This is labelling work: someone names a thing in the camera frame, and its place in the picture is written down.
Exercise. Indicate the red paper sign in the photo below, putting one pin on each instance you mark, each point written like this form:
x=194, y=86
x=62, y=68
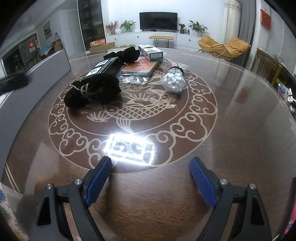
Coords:
x=31, y=45

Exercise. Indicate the red wall poster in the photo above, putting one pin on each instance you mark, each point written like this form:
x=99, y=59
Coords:
x=266, y=18

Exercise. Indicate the bushy green potted plant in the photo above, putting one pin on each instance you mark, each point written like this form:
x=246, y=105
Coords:
x=127, y=25

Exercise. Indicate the grey curtain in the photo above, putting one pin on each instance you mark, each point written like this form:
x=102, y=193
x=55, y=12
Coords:
x=247, y=20

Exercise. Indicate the small silver foil bag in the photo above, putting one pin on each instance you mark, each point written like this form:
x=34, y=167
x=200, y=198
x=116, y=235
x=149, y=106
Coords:
x=131, y=79

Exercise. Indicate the black furry hair accessory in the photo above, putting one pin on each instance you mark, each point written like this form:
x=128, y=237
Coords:
x=129, y=55
x=13, y=82

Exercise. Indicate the black flat television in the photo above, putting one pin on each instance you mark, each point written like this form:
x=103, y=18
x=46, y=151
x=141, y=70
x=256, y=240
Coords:
x=158, y=20

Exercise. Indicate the framed wall picture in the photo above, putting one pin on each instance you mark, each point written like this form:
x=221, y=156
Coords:
x=47, y=29

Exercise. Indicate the red flower vase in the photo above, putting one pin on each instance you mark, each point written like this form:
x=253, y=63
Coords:
x=112, y=25

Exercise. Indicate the wide-leaf green potted plant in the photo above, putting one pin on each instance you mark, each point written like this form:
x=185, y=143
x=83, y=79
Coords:
x=196, y=26

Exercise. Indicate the blue and white ointment box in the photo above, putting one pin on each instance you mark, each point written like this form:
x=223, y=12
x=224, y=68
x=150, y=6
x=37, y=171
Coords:
x=143, y=47
x=155, y=55

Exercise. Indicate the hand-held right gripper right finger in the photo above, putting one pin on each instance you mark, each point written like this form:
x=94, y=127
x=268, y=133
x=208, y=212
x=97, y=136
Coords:
x=202, y=183

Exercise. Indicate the white television cabinet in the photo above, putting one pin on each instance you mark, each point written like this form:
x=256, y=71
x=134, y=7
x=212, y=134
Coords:
x=138, y=38

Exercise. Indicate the brown cardboard box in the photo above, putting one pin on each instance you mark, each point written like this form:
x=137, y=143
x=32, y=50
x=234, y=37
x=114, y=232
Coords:
x=104, y=48

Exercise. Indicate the dark glass display cabinet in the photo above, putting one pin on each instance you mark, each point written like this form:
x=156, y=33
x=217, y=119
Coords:
x=92, y=23

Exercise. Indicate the bag of white balls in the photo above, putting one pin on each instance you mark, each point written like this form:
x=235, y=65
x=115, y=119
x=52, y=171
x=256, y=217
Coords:
x=173, y=81

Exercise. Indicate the cluster of small bottles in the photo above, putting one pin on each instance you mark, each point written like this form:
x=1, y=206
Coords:
x=288, y=95

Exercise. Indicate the yellow lounge chair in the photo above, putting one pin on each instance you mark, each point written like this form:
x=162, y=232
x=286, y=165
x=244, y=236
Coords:
x=208, y=42

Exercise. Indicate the floral printed cloth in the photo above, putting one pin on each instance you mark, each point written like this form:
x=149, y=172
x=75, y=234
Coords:
x=9, y=215

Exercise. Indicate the black flat gift box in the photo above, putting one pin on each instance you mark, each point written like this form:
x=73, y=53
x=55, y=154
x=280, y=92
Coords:
x=111, y=64

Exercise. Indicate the orange printed carton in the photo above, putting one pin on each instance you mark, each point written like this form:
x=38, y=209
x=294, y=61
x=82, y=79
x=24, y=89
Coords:
x=97, y=42

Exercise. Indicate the white column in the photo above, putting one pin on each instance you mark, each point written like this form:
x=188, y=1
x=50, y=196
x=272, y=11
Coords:
x=232, y=20

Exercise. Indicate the small green potted plant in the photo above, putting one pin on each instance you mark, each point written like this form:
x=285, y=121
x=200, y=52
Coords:
x=182, y=26

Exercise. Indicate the wooden chair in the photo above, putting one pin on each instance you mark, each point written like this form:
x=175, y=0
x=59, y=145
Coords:
x=263, y=62

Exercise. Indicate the side table with blue cloth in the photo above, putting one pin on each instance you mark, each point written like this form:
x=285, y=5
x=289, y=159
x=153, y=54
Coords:
x=49, y=50

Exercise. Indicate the orange phone case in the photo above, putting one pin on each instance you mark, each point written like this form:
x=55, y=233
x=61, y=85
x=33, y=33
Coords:
x=138, y=67

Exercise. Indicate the black furry headband with pearls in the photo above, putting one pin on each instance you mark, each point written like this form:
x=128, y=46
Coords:
x=101, y=88

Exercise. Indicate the white round vase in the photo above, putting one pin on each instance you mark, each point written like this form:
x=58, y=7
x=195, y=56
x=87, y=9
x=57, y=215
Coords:
x=118, y=31

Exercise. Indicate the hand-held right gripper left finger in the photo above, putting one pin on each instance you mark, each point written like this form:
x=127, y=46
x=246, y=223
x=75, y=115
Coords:
x=99, y=183

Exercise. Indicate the wooden bench with metal legs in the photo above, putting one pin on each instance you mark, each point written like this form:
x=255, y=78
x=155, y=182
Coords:
x=160, y=37

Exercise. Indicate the grey divider panel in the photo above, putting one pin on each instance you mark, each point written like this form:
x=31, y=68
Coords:
x=34, y=92

